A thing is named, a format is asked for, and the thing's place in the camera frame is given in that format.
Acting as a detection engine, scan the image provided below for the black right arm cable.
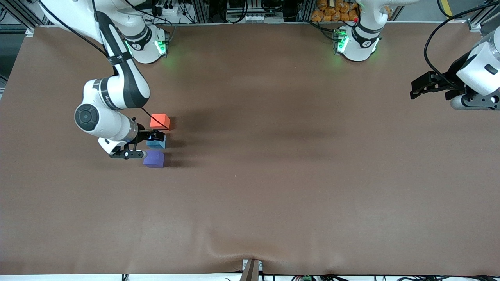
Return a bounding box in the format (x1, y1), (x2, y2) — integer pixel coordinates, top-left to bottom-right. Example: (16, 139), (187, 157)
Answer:
(39, 0), (170, 130)

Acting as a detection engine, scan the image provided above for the orange foam block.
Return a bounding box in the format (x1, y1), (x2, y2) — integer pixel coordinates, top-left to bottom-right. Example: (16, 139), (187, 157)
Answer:
(150, 114), (171, 132)

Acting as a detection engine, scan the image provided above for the brown camera mount strut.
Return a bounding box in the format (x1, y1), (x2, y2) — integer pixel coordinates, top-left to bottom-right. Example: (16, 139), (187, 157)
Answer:
(240, 258), (263, 281)

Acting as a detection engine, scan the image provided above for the white power strip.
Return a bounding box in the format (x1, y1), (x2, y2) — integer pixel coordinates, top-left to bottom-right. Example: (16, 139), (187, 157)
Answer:
(150, 3), (181, 17)

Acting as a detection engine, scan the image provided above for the aluminium frame post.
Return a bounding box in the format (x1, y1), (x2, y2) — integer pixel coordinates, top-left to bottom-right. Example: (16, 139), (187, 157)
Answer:
(191, 0), (210, 24)
(467, 0), (500, 32)
(0, 0), (36, 37)

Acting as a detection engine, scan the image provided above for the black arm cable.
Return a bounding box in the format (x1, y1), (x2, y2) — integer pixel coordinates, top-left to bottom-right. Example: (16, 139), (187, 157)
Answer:
(39, 0), (170, 130)
(424, 0), (500, 84)

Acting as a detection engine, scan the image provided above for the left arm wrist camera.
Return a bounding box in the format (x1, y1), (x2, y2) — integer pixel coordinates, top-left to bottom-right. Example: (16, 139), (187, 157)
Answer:
(450, 94), (500, 111)

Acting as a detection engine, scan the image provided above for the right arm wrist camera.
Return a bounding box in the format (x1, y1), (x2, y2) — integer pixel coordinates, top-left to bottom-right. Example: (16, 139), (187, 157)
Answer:
(109, 149), (148, 160)

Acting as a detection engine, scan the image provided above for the purple foam block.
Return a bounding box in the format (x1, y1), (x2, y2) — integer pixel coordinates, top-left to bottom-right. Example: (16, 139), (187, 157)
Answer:
(143, 150), (165, 168)

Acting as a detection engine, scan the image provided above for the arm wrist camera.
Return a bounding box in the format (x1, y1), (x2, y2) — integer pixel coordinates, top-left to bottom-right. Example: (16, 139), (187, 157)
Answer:
(109, 149), (148, 160)
(450, 94), (500, 111)

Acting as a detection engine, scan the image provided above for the orange packet pile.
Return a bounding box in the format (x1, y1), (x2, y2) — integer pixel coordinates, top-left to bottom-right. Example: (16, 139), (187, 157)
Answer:
(311, 0), (359, 22)

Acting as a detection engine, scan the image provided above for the brown table mat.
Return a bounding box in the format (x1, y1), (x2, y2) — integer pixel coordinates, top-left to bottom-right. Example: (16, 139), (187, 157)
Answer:
(0, 23), (500, 276)

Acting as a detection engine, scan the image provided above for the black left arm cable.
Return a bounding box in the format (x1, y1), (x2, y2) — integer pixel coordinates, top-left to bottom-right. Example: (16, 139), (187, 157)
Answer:
(424, 0), (500, 84)

